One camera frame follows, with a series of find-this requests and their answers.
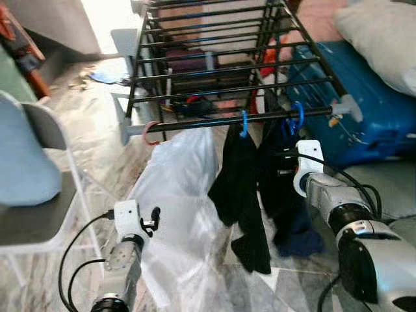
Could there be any dark navy garment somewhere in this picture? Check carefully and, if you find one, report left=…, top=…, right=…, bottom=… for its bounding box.
left=257, top=117, right=326, bottom=257

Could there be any blue plastic clothes hanger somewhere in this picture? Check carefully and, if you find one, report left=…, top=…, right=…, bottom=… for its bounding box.
left=286, top=101, right=306, bottom=137

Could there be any thin blue clothes hanger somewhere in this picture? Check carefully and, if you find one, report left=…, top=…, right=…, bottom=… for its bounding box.
left=239, top=110, right=250, bottom=138

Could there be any pink clothes hanger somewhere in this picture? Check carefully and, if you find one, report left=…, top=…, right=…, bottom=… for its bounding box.
left=142, top=120, right=161, bottom=147

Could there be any white hanging garment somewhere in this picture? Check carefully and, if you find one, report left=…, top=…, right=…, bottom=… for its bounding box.
left=127, top=127, right=228, bottom=312

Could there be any black hanging garment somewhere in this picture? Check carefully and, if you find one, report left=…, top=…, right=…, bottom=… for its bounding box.
left=208, top=123, right=272, bottom=275

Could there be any black metal drying rack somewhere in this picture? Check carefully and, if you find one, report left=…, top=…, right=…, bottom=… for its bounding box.
left=119, top=0, right=365, bottom=147

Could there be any blue hard suitcase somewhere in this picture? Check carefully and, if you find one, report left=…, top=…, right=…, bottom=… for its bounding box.
left=286, top=40, right=416, bottom=168

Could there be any green leather sofa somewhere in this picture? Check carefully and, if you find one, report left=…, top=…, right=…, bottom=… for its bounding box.
left=328, top=159, right=416, bottom=248

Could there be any blue chair cushion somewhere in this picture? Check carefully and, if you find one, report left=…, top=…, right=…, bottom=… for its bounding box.
left=0, top=91, right=62, bottom=207

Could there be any bright blue cloth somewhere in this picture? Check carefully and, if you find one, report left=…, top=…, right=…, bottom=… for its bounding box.
left=88, top=68, right=127, bottom=85

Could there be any white pillow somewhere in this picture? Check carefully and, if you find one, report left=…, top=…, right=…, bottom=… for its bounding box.
left=335, top=0, right=416, bottom=97

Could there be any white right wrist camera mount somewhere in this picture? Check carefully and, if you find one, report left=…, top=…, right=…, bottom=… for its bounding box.
left=292, top=140, right=324, bottom=198

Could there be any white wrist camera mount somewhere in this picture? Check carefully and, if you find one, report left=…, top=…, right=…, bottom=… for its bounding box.
left=292, top=140, right=324, bottom=198
left=112, top=200, right=144, bottom=240

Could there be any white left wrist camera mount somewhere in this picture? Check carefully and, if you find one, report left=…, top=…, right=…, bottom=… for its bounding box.
left=112, top=200, right=144, bottom=240

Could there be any grey folding chair white frame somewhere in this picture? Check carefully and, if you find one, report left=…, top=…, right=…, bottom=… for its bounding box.
left=0, top=91, right=105, bottom=287

